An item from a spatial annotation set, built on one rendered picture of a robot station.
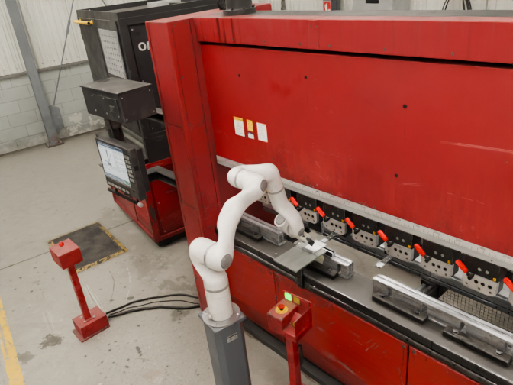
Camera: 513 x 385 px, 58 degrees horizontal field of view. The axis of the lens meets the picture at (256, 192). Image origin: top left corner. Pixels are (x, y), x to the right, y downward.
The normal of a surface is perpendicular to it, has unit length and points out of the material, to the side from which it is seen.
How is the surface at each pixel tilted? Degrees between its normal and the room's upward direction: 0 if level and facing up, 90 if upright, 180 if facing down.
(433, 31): 90
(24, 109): 90
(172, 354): 0
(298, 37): 90
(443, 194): 90
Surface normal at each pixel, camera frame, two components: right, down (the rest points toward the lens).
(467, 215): -0.73, 0.36
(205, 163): 0.67, 0.26
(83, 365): -0.10, -0.89
